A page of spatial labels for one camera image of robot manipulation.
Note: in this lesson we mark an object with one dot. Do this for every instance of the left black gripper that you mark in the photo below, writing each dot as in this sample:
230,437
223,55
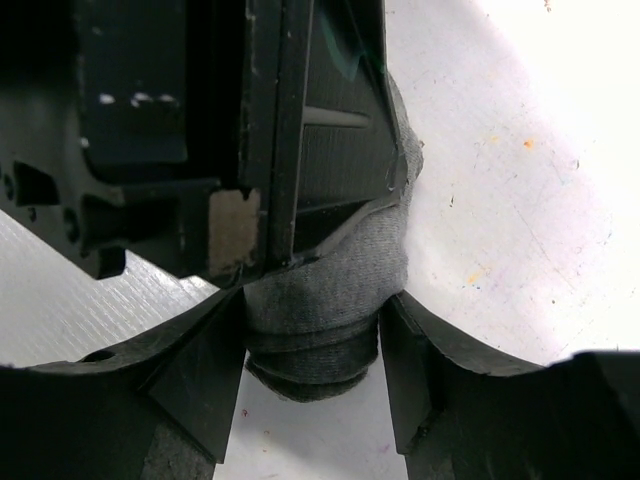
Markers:
141,126

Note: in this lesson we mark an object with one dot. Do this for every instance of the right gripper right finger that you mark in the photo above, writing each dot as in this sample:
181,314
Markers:
464,410

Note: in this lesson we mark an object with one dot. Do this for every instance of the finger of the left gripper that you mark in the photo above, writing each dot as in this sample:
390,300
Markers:
337,152

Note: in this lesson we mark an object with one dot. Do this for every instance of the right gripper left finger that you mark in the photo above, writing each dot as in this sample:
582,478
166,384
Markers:
157,406

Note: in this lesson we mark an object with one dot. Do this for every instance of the grey striped sock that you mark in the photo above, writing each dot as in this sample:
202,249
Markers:
313,332

